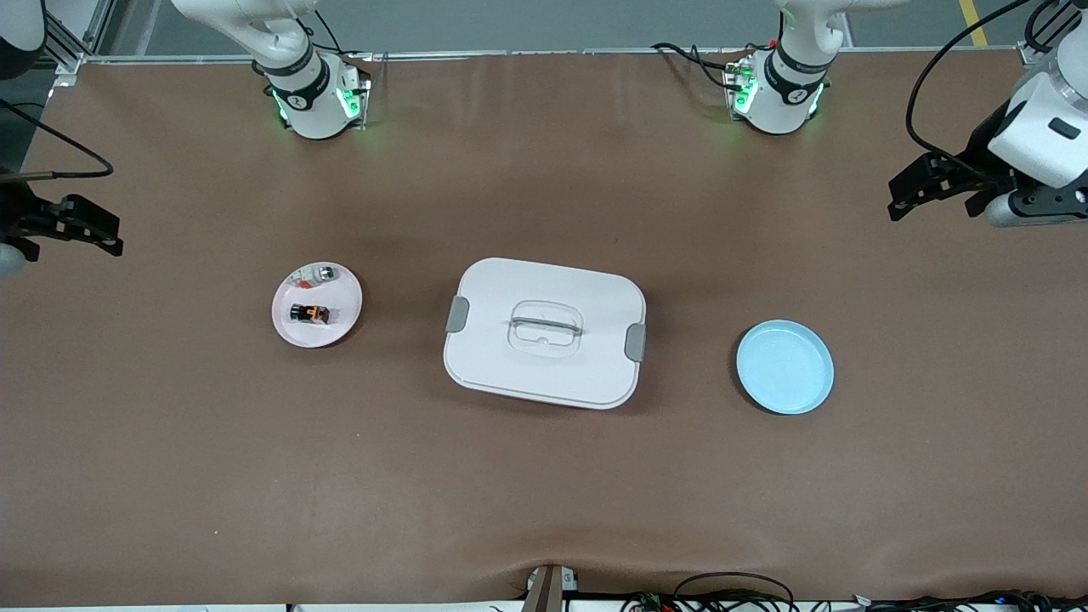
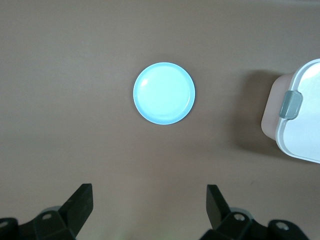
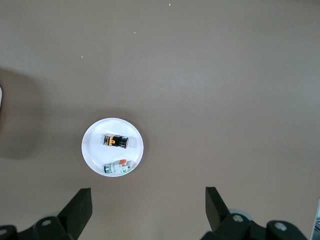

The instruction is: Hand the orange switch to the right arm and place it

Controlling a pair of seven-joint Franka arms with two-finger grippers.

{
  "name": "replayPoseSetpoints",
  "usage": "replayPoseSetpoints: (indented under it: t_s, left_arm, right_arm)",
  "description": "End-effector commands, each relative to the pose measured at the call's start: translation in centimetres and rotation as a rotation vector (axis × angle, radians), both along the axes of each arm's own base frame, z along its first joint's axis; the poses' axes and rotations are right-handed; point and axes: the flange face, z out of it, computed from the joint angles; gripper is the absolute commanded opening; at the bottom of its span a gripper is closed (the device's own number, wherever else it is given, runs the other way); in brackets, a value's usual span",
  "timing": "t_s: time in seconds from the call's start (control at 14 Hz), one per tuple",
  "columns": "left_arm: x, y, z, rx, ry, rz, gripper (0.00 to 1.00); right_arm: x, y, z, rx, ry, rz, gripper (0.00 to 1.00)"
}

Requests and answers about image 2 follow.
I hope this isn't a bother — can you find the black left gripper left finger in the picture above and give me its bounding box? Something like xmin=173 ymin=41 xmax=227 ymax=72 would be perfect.
xmin=0 ymin=183 xmax=94 ymax=240

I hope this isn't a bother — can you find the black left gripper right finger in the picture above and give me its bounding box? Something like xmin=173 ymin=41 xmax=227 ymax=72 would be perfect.
xmin=199 ymin=184 xmax=307 ymax=240

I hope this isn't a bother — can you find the white lidded storage box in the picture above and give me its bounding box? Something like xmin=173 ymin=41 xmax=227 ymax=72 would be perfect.
xmin=260 ymin=58 xmax=320 ymax=165

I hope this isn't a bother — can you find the grey box latch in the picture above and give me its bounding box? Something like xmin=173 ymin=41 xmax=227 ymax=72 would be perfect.
xmin=278 ymin=90 xmax=304 ymax=120

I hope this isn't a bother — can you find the light blue round plate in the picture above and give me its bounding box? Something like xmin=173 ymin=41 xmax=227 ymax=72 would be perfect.
xmin=132 ymin=62 xmax=196 ymax=125

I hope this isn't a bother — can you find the brown table mat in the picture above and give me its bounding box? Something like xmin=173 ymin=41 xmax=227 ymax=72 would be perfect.
xmin=0 ymin=0 xmax=320 ymax=240

